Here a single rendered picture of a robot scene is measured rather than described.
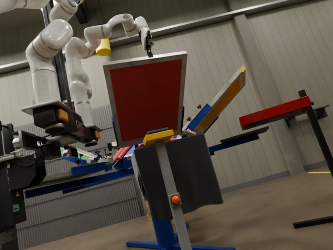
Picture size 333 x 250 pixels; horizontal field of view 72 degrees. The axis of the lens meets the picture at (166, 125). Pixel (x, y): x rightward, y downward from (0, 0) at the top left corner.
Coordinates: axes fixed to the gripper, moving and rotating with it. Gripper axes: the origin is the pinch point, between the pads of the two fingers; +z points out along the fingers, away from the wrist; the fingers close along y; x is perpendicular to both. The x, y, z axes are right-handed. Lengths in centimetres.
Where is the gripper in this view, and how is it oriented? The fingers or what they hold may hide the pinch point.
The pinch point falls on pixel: (150, 50)
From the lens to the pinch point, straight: 144.0
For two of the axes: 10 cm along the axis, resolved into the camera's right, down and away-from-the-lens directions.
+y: 1.0, -5.2, -8.5
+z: 2.9, 8.3, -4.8
